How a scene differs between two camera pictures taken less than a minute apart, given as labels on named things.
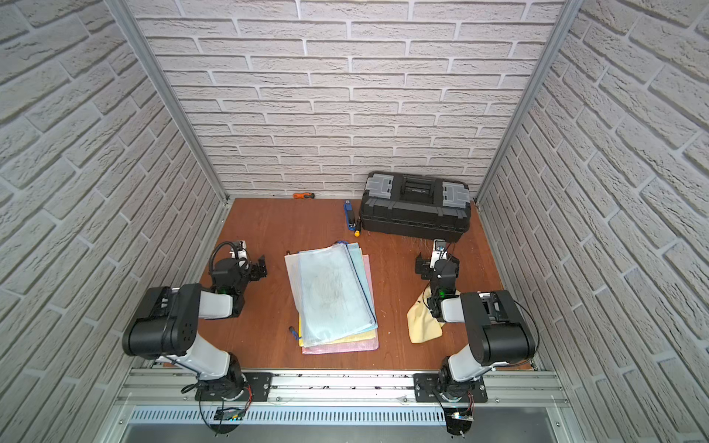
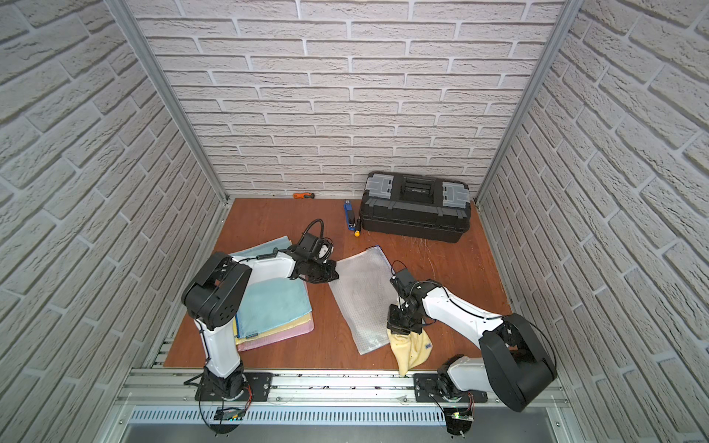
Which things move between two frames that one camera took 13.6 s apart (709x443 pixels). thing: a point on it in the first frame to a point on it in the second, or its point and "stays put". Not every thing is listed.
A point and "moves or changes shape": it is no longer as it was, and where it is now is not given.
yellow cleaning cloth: x=423 y=324 moves or changes shape
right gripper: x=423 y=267 to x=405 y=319
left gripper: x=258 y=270 to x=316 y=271
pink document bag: x=357 y=346 to x=281 y=336
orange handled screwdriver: x=306 y=195 stays put
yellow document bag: x=365 y=336 to x=301 y=319
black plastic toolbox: x=415 y=206 stays put
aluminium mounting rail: x=176 y=389 stays put
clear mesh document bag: x=331 y=293 to x=365 y=297
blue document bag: x=335 y=295 to x=269 y=302
